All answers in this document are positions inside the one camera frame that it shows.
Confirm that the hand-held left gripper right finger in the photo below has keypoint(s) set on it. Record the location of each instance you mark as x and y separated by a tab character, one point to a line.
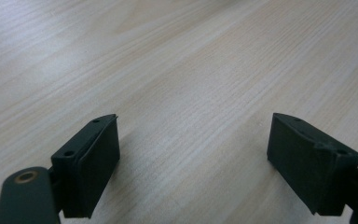
310	165

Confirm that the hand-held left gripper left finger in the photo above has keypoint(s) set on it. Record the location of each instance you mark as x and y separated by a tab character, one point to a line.
87	168

